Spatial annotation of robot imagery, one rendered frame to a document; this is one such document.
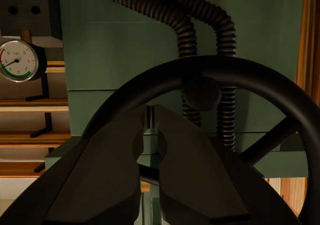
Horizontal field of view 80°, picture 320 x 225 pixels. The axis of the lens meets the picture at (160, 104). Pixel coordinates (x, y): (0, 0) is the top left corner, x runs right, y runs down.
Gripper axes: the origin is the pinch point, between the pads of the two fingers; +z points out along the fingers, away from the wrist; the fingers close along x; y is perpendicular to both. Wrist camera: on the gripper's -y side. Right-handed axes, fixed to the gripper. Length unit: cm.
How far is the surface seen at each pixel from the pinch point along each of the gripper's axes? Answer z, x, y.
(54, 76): 267, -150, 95
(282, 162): 17.1, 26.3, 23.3
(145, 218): 36, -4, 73
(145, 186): 22.0, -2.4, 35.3
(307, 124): 4.1, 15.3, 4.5
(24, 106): 205, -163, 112
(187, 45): 12.3, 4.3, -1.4
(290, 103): 4.7, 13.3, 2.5
